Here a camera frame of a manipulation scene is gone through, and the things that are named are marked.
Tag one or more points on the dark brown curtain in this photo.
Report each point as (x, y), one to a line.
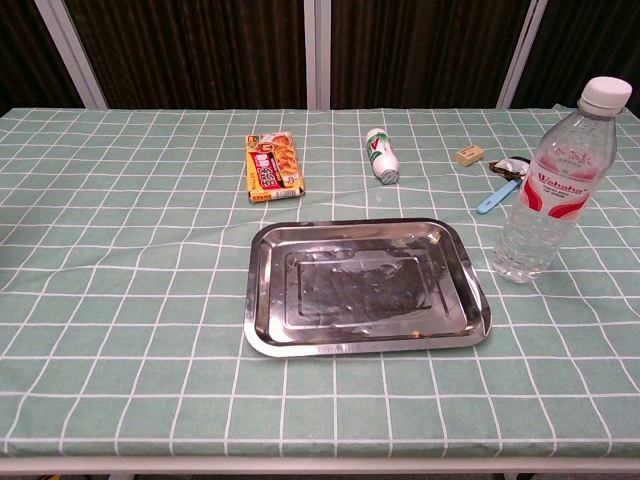
(585, 40)
(25, 50)
(420, 50)
(190, 50)

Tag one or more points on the small white green bottle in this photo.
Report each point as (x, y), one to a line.
(381, 155)

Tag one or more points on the brown white snack wrapper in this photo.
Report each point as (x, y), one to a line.
(507, 167)

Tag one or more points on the white table frame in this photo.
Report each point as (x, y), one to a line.
(300, 466)

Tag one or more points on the clear plastic bottle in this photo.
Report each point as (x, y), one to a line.
(555, 200)

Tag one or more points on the stainless steel tray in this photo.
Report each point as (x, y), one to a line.
(360, 290)

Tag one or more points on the green checked tablecloth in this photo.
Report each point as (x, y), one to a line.
(125, 300)

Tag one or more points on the yellow food box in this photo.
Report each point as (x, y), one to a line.
(272, 170)

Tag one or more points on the white frame post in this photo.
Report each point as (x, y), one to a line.
(75, 60)
(317, 50)
(520, 55)

